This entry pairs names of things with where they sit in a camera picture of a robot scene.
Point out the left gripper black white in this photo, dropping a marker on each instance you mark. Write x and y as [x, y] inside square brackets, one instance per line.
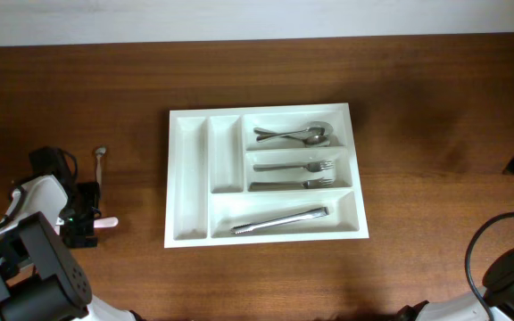
[92, 192]

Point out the white plastic knife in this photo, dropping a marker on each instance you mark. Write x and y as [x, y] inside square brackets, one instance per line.
[108, 222]

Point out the metal fork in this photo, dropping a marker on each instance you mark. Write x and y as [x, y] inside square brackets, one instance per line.
[291, 185]
[313, 167]

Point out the metal tongs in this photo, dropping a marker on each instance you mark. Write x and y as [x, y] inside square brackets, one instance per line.
[295, 218]

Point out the metal tablespoon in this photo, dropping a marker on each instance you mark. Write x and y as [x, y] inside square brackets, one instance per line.
[311, 132]
[312, 141]

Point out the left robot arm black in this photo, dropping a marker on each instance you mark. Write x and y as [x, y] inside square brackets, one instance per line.
[51, 214]

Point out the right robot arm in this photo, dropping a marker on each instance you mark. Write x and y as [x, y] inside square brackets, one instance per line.
[493, 300]

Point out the white plastic cutlery tray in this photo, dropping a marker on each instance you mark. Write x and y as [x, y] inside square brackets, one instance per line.
[210, 167]

